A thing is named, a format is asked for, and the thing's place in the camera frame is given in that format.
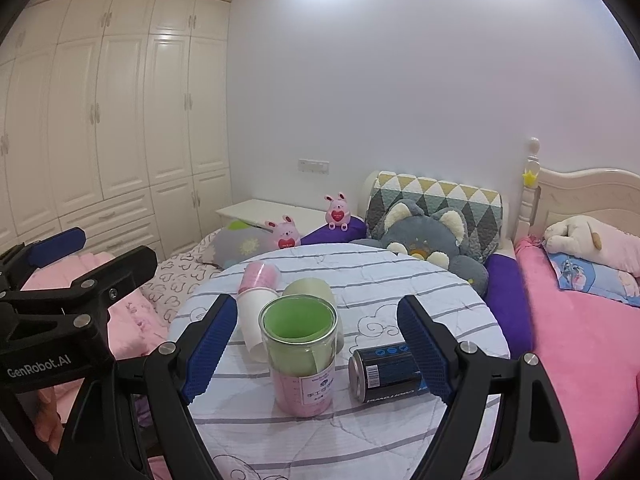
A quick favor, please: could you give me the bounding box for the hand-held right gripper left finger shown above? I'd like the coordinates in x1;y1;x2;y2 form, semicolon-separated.
66;293;239;480

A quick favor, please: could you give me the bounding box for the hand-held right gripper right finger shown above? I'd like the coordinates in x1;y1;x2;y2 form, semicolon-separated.
396;295;582;480

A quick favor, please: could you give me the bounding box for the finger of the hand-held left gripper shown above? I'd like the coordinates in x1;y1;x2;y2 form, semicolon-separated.
0;226;87;292
0;245;159;322

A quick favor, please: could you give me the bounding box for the white cup with pink inside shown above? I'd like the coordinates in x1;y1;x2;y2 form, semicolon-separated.
236;261;282;363

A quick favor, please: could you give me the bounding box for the pale green cup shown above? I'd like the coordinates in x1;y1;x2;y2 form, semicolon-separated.
281;278;346;356

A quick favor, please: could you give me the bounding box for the clear glass cup green liner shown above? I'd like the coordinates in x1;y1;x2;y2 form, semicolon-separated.
258;296;339;417

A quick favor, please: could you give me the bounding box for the black drink can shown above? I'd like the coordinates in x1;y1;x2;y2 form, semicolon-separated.
348;342;431;405

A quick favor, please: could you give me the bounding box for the pink quilt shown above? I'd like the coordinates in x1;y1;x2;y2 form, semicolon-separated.
20;250;172;362

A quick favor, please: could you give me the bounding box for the white heart print quilt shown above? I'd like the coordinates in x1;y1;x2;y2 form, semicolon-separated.
140;230;224;324

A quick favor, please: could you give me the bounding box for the grey cushion with sun print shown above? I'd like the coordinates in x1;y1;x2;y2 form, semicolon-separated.
201;219;275;269

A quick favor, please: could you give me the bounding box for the grey bear plush cushion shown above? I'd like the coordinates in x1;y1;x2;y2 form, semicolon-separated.
350;199;490;297

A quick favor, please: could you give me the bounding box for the pink bunny toy with heart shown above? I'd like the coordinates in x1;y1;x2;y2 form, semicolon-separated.
324;192;351;231
264;215;302;251

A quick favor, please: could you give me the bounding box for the purple pillow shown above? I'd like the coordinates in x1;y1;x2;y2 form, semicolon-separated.
300;215;368;246

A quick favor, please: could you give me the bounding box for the cream panelled wardrobe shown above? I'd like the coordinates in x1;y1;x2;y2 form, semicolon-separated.
0;0;234;262

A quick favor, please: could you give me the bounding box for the white nightstand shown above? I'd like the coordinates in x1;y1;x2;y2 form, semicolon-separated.
216;199;334;236

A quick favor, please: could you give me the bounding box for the triangle pattern quilted cushion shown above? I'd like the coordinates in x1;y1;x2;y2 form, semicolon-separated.
364;171;504;264

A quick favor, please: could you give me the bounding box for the pink fleece blanket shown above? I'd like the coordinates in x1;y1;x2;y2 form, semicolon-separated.
514;236;640;480

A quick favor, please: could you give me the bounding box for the blue cartoon print pillow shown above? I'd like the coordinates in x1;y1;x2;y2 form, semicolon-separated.
545;249;640;309

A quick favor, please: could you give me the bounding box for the white and pink plush toy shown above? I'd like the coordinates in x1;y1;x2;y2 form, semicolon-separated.
542;215;640;279

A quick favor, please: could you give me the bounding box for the cream bed headboard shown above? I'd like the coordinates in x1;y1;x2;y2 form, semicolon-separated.
510;136;640;242

